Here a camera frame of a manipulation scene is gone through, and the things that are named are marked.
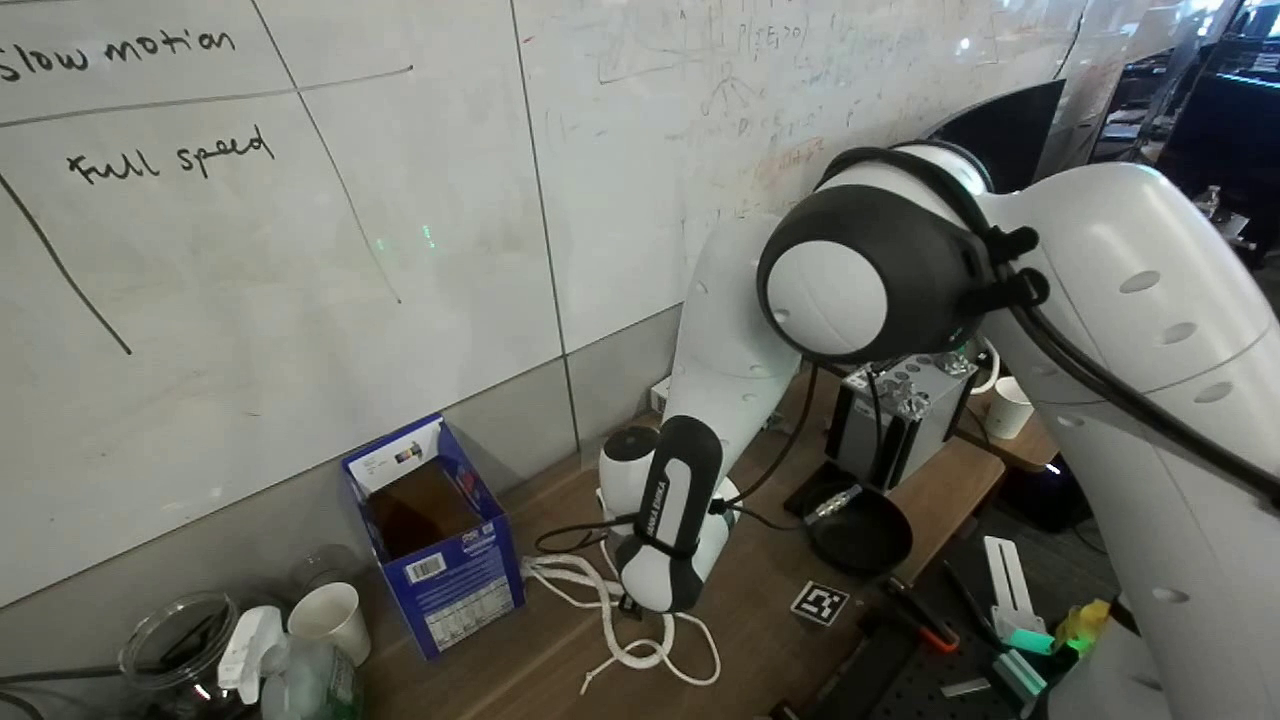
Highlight thin white rope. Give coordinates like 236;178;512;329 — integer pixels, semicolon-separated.
575;606;725;698

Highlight black tool orange handle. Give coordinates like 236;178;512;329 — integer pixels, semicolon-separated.
876;574;962;661

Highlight black white AprilTag marker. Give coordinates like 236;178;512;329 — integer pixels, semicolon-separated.
787;577;856;634

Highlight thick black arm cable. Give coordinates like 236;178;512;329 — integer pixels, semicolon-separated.
817;142;1280;517

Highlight white plastic strip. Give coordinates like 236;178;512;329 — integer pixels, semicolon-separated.
978;534;1052;641

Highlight grey battery with foil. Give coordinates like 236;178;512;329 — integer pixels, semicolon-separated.
822;352;978;497

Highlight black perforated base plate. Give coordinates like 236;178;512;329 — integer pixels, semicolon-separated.
794;514;1136;720

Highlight thick white braided rope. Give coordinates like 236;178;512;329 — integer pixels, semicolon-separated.
521;551;678;676

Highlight clear glass jar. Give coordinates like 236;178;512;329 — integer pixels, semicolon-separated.
114;591;243;707

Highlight teal plastic part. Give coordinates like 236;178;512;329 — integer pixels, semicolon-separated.
991;626;1070;705

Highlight white paper cup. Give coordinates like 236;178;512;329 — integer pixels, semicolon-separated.
285;582;375;669
976;371;1038;443

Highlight black bowl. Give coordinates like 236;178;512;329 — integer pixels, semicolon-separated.
798;480;918;582

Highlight yellow green plastic part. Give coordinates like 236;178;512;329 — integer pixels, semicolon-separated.
1052;596;1120;661

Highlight blue Oreo cardboard box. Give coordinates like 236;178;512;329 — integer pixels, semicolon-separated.
339;412;528;664

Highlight black bulky object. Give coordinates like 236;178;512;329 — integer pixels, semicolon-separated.
995;451;1106;535

